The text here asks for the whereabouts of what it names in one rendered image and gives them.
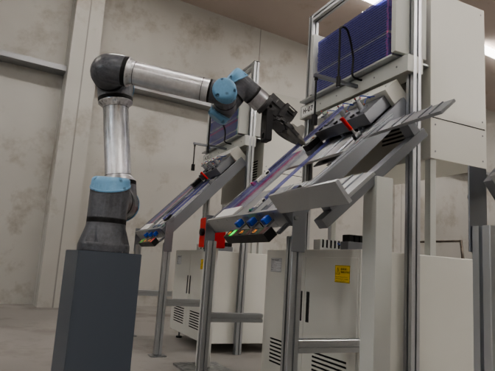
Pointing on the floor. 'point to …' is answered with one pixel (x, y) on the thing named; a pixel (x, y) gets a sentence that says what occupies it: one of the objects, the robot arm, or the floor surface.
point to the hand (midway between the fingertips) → (300, 144)
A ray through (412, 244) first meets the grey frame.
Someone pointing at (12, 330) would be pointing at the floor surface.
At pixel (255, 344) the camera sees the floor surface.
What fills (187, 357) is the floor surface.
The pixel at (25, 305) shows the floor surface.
